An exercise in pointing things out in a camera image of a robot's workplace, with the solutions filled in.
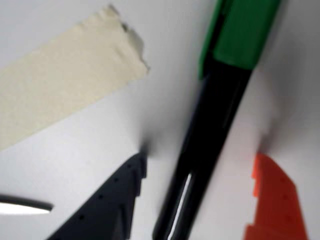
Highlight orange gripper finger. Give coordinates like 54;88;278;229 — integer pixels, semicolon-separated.
243;153;310;240

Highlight green and black marker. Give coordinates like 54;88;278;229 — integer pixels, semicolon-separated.
152;0;282;240

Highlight long beige masking tape strip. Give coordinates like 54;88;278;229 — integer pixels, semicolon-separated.
0;3;151;152

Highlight blue handled scissors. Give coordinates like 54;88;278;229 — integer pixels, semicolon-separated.
0;193;54;216

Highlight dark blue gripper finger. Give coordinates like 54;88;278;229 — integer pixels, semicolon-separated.
46;152;148;240

